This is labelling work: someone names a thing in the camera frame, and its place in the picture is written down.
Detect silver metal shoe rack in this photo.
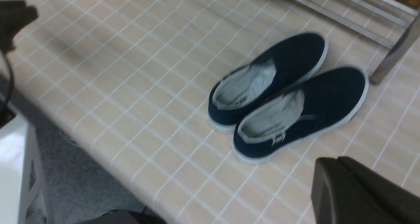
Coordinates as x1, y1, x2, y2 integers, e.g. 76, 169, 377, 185
293, 0, 419, 85

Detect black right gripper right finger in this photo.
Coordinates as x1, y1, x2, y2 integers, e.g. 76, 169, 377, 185
311, 156, 420, 224

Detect dark object bottom left corner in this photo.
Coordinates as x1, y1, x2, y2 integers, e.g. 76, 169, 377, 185
79, 209, 166, 224

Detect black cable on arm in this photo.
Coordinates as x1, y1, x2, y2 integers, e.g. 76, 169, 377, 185
0, 50, 15, 116

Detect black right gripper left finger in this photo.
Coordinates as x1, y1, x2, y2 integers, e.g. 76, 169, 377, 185
0, 0, 39, 54

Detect navy slip-on shoe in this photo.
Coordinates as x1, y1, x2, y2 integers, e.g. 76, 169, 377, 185
231, 65, 369, 164
208, 32, 328, 132

